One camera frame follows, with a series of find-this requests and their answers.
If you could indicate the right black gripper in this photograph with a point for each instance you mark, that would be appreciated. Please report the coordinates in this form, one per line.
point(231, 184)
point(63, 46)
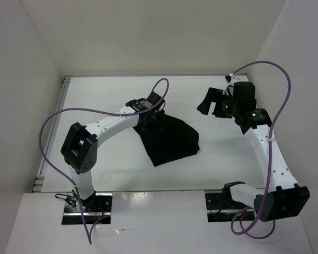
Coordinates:
point(215, 95)

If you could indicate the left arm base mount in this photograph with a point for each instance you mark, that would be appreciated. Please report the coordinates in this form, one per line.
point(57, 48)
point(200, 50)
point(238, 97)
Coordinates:
point(101, 207)

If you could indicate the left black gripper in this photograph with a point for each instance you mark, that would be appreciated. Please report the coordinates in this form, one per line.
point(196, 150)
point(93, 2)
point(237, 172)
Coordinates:
point(158, 126)

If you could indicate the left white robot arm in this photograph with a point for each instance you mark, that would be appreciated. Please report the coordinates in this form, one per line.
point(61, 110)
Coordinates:
point(80, 148)

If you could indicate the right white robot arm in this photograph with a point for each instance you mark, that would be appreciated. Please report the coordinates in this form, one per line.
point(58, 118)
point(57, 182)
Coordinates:
point(282, 196)

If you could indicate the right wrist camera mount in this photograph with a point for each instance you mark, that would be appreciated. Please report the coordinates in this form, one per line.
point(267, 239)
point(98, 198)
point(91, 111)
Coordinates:
point(231, 79)

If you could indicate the black skirt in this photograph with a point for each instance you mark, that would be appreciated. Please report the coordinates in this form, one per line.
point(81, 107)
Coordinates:
point(174, 140)

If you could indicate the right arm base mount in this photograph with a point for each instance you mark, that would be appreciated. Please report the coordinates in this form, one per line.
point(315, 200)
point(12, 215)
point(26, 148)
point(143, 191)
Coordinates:
point(218, 210)

